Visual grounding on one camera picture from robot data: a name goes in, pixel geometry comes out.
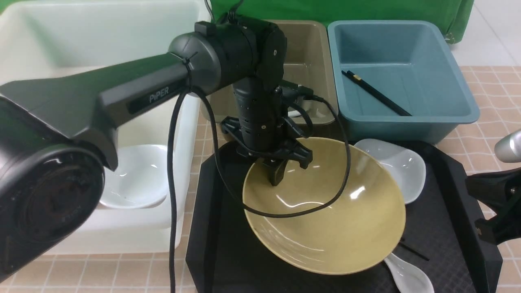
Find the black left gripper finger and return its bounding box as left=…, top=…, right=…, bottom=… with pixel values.
left=269, top=160, right=288, bottom=186

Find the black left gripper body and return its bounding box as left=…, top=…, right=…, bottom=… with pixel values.
left=221, top=77, right=313, bottom=169

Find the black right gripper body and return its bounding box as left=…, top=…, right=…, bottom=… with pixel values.
left=465, top=168, right=521, bottom=245

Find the yellow noodle bowl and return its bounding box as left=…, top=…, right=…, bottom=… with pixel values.
left=243, top=137, right=406, bottom=275

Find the black chopstick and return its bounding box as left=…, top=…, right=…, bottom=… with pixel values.
left=347, top=70, right=412, bottom=116
left=398, top=240, right=430, bottom=261
left=341, top=71, right=401, bottom=116

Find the white ceramic spoon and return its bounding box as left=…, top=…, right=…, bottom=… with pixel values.
left=383, top=254, right=435, bottom=293

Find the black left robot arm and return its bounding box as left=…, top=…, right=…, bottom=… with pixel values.
left=1, top=11, right=313, bottom=281

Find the white spoon in bin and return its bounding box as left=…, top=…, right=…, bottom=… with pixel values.
left=288, top=109, right=301, bottom=118

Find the olive brown plastic bin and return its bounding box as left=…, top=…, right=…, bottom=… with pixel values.
left=208, top=20, right=338, bottom=126

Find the white square dish on tray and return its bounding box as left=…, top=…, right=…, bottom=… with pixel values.
left=354, top=139, right=427, bottom=205

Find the black plastic tray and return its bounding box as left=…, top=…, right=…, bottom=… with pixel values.
left=186, top=141, right=503, bottom=293

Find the white dish in tub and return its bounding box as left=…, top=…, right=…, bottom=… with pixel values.
left=99, top=144, right=169, bottom=209

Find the blue plastic bin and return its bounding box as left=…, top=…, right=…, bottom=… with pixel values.
left=328, top=20, right=480, bottom=144

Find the green cloth backdrop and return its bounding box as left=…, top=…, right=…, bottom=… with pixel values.
left=204, top=0, right=474, bottom=42

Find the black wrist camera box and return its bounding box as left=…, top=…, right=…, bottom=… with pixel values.
left=279, top=80, right=314, bottom=107

